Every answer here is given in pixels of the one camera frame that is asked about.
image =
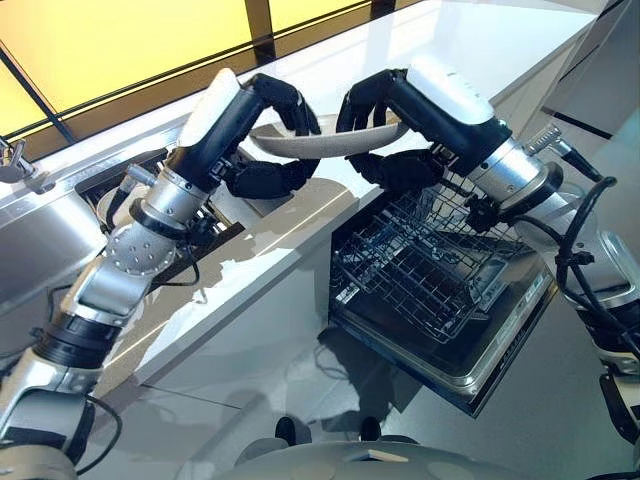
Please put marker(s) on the white kitchen counter cabinet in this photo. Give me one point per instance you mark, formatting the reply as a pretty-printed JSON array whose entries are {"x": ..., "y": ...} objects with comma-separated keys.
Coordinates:
[{"x": 240, "y": 330}]

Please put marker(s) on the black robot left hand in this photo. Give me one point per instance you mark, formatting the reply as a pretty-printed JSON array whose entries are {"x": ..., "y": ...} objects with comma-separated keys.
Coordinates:
[{"x": 215, "y": 130}]

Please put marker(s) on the dark robot right foot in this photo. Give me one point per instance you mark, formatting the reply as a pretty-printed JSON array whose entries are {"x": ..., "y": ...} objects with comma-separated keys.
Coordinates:
[{"x": 371, "y": 429}]

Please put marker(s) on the grey-white ceramic plate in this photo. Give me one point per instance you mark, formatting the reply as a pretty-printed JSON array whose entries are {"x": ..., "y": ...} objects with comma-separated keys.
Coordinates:
[{"x": 325, "y": 145}]

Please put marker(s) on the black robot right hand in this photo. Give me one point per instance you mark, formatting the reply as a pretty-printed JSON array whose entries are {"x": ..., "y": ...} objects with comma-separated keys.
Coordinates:
[{"x": 445, "y": 110}]

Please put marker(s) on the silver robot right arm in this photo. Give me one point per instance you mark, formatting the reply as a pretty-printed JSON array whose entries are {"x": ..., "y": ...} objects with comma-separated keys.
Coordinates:
[{"x": 515, "y": 170}]

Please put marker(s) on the stainless dishwasher door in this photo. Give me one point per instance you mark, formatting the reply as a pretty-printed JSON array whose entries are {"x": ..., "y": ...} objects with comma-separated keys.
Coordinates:
[{"x": 450, "y": 360}]

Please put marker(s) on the white tall cabinet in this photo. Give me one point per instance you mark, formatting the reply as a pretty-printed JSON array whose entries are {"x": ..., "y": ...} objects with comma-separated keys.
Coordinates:
[{"x": 590, "y": 75}]

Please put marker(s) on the dark robot left foot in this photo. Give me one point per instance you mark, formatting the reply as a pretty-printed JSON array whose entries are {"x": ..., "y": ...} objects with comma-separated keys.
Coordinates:
[{"x": 286, "y": 429}]

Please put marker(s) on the grey robot torso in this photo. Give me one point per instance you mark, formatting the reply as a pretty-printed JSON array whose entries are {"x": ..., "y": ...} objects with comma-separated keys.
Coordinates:
[{"x": 350, "y": 460}]

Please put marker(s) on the yellow-lit window with dark frame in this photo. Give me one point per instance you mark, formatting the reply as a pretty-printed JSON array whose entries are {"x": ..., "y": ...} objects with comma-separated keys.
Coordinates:
[{"x": 125, "y": 45}]

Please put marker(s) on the dark robot foot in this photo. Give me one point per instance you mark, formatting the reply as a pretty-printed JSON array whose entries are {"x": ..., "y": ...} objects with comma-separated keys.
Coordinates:
[
  {"x": 371, "y": 429},
  {"x": 286, "y": 429}
]

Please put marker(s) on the pale plate in sink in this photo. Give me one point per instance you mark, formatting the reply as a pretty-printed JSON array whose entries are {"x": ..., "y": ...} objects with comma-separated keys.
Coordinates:
[{"x": 107, "y": 204}]

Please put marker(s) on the stainless steel sink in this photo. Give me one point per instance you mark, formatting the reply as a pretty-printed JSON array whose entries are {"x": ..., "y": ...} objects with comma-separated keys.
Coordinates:
[{"x": 40, "y": 240}]

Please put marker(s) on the chrome faucet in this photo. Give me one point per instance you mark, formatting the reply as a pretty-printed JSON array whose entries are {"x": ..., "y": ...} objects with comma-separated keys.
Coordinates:
[{"x": 20, "y": 167}]

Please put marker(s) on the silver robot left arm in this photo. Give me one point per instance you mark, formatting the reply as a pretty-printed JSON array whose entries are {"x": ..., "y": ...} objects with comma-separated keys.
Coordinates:
[{"x": 135, "y": 250}]

